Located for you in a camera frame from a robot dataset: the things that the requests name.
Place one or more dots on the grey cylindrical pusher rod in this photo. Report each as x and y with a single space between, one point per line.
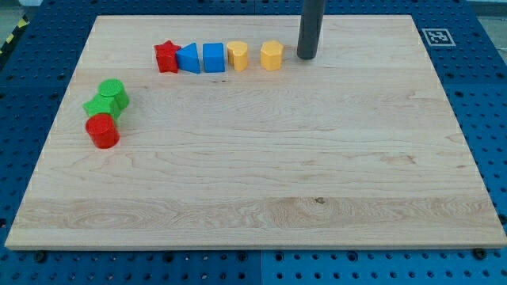
310 28

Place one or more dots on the yellow hexagon block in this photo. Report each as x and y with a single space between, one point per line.
272 53

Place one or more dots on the blue triangle block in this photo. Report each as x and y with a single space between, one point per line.
188 59

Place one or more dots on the green star block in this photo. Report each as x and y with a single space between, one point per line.
102 105

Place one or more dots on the light wooden board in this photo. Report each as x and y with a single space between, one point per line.
357 148

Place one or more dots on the yellow black hazard tape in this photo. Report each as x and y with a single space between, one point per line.
13 38

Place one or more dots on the white fiducial marker tag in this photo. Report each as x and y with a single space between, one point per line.
438 37

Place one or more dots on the green cylinder block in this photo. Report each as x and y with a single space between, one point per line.
114 88

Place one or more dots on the blue cube block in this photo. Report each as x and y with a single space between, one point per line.
213 57

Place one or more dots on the red star block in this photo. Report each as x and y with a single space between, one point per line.
166 58

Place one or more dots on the red cylinder block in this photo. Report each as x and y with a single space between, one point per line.
102 131

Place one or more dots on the yellow heart block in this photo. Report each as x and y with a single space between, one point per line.
237 55

